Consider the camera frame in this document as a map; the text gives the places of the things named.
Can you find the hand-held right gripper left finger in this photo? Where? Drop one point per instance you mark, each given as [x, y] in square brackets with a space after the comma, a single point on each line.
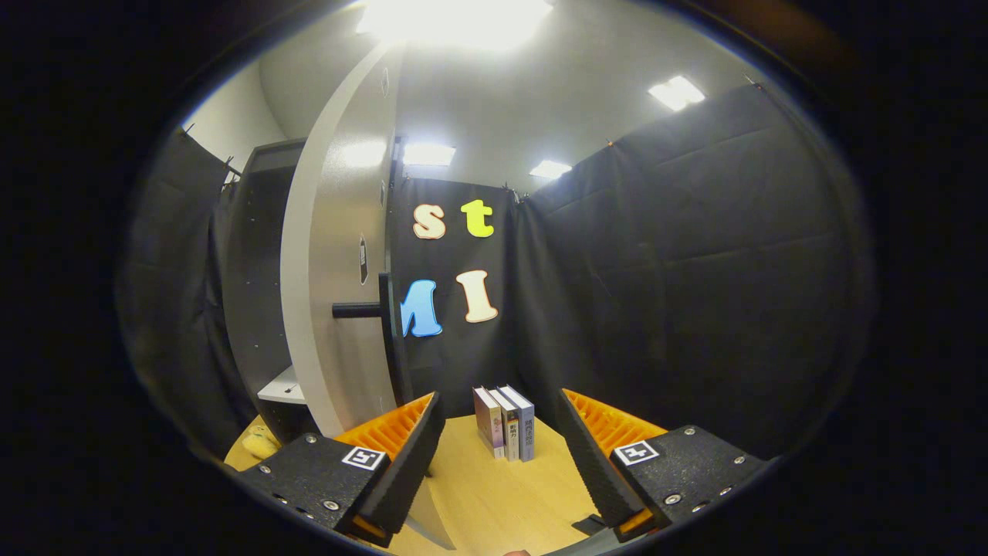
[413, 455]

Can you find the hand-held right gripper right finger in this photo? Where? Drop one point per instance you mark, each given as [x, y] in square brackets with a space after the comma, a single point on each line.
[590, 463]

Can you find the dark grey cabinet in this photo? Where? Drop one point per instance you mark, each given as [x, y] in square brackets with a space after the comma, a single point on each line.
[255, 293]

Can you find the light grey cabinet door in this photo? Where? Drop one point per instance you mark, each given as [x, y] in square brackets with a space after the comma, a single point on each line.
[340, 232]

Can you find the grey-blue cover book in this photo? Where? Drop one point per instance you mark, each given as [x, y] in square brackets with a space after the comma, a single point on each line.
[526, 425]

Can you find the white spine book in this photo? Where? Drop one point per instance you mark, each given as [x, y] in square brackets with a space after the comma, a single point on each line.
[511, 432]

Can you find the black backdrop cloth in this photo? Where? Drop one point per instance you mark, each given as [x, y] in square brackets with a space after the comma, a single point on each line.
[695, 293]

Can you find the small ceiling light panel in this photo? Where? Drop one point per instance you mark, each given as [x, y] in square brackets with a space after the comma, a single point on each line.
[550, 169]

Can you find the double ceiling light panel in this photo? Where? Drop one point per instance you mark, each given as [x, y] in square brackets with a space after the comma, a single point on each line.
[677, 93]

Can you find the large ceiling light panel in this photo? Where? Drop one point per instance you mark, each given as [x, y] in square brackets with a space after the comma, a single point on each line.
[455, 23]

